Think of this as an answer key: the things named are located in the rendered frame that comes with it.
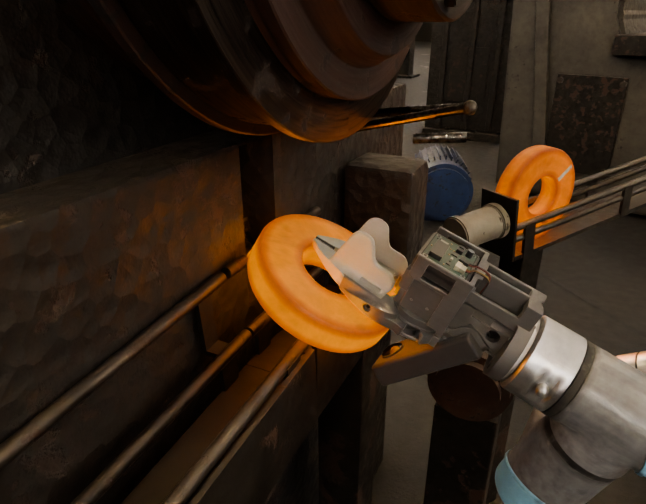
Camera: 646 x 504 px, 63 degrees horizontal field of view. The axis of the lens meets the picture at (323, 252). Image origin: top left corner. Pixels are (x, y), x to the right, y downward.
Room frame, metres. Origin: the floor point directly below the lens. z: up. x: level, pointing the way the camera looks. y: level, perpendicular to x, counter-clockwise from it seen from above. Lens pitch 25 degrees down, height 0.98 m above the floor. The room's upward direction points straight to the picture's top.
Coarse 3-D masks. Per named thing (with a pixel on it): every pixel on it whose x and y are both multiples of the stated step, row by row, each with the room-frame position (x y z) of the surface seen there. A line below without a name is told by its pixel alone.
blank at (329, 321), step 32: (288, 224) 0.49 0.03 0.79; (320, 224) 0.52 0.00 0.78; (256, 256) 0.44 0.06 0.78; (288, 256) 0.44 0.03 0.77; (256, 288) 0.42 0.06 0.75; (288, 288) 0.40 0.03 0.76; (320, 288) 0.42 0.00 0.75; (288, 320) 0.39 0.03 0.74; (320, 320) 0.39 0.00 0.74; (352, 320) 0.40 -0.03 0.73; (352, 352) 0.40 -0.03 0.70
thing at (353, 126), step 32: (128, 0) 0.33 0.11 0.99; (160, 0) 0.32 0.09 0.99; (192, 0) 0.29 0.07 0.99; (224, 0) 0.31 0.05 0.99; (160, 32) 0.33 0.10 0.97; (192, 32) 0.32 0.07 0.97; (224, 32) 0.31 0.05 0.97; (256, 32) 0.34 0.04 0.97; (192, 64) 0.35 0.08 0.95; (224, 64) 0.32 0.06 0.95; (256, 64) 0.34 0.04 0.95; (224, 96) 0.37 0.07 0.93; (256, 96) 0.34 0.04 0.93; (288, 96) 0.37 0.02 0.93; (320, 96) 0.42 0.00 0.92; (384, 96) 0.55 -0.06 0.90; (288, 128) 0.37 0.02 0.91; (320, 128) 0.42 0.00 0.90; (352, 128) 0.48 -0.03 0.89
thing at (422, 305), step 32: (416, 256) 0.40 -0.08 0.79; (448, 256) 0.42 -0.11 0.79; (480, 256) 0.44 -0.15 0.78; (416, 288) 0.40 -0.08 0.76; (448, 288) 0.39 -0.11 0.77; (480, 288) 0.41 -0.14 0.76; (512, 288) 0.40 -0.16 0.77; (416, 320) 0.40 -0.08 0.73; (448, 320) 0.39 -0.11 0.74; (480, 320) 0.40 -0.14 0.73; (512, 320) 0.38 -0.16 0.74; (512, 352) 0.36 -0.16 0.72
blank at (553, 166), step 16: (512, 160) 0.83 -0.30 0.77; (528, 160) 0.81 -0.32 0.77; (544, 160) 0.82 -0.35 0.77; (560, 160) 0.84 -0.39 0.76; (512, 176) 0.80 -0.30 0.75; (528, 176) 0.80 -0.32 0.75; (544, 176) 0.82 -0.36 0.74; (560, 176) 0.84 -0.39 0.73; (512, 192) 0.79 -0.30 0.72; (528, 192) 0.81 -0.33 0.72; (544, 192) 0.86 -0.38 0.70; (560, 192) 0.85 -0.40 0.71; (528, 208) 0.85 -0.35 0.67; (544, 208) 0.84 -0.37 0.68
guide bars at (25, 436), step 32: (160, 320) 0.36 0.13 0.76; (256, 320) 0.44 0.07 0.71; (128, 352) 0.32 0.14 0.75; (224, 352) 0.39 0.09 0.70; (256, 352) 0.45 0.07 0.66; (96, 384) 0.29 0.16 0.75; (192, 384) 0.35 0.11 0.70; (224, 384) 0.39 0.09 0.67; (64, 416) 0.27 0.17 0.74; (160, 416) 0.32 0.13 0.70; (0, 448) 0.23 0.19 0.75; (128, 448) 0.29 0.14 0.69; (0, 480) 0.23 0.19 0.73; (96, 480) 0.26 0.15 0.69
